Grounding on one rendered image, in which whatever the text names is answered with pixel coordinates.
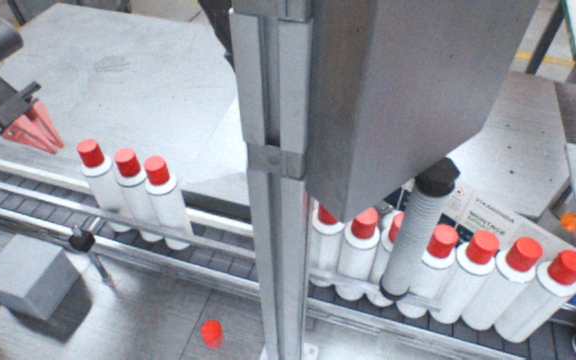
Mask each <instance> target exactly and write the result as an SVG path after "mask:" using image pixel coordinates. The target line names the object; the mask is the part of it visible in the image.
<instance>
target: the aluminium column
mask: <svg viewBox="0 0 576 360"><path fill-rule="evenodd" d="M229 20H230V30H231V39H232V48H233V57H234V67H235V76H236V84H237V94H238V103H239V112H240V122H241V131H242V141H243V142H246V143H252V144H256V145H261V146H265V145H270V146H276V147H280V149H281V150H285V151H287V176H285V175H280V174H276V173H270V172H266V171H262V170H257V169H253V168H250V167H249V166H248V163H247V165H246V167H245V169H246V178H247V188H248V197H249V207H250V212H251V216H252V225H253V234H254V243H255V253H256V262H257V271H258V281H259V290H260V300H261V309H262V318H263V327H264V337H265V346H266V355H267V360H303V352H304V338H305V323H306V308H307V293H308V278H309V263H310V249H311V233H312V218H313V202H314V198H313V197H312V196H311V195H310V194H309V193H308V192H307V191H306V173H305V172H304V175H303V176H302V177H299V178H298V177H292V176H288V151H290V152H296V153H300V154H304V153H305V151H306V148H307V143H308V119H309V96H310V72H311V48H312V25H313V17H311V16H309V17H308V18H306V19H297V18H289V17H288V0H287V17H286V18H280V17H273V16H265V15H258V14H252V13H245V12H237V11H234V10H233V9H232V8H231V10H230V11H229Z"/></svg>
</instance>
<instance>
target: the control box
mask: <svg viewBox="0 0 576 360"><path fill-rule="evenodd" d="M539 2H540V0H312V5H311V14H310V16H311V17H313V25H312V48H311V72H310V96H309V119H308V143H307V148H306V157H305V173H306V191H307V192H308V193H309V194H310V195H311V196H312V197H313V198H314V199H316V200H317V201H318V202H319V204H321V205H322V206H323V207H324V208H325V209H326V210H327V211H328V212H329V213H330V214H331V215H332V216H333V217H334V218H335V219H336V220H338V221H340V222H341V223H343V224H345V223H348V222H349V221H351V220H352V219H354V218H355V217H357V216H358V215H361V214H362V213H363V212H365V211H366V210H368V209H369V208H371V207H372V206H374V205H375V203H377V202H378V201H380V200H381V199H383V198H385V197H387V196H388V195H389V194H391V193H392V192H394V191H395V190H397V189H398V188H400V187H401V186H403V185H404V184H406V183H407V182H409V180H411V179H412V178H414V177H415V176H417V175H418V174H420V173H421V172H423V171H424V170H426V169H427V168H429V167H430V166H432V165H433V164H434V163H436V162H437V161H440V160H441V159H443V158H444V157H446V155H447V154H449V153H450V152H452V151H453V150H455V149H456V148H457V147H459V146H460V145H462V144H463V143H465V142H466V141H468V140H469V139H471V138H472V137H475V136H476V135H478V134H479V133H480V132H482V130H483V128H484V124H485V122H486V120H487V118H488V116H489V113H490V111H491V109H492V107H493V105H494V102H495V100H496V97H497V95H498V93H499V90H500V88H501V86H502V84H503V82H504V79H505V77H506V75H507V73H508V70H509V68H510V65H511V63H512V61H513V58H514V56H515V54H516V52H517V50H518V47H519V45H520V43H522V41H523V39H524V36H525V34H526V31H527V29H528V27H529V24H530V22H531V20H532V18H533V16H534V13H535V11H536V9H537V7H538V5H539Z"/></svg>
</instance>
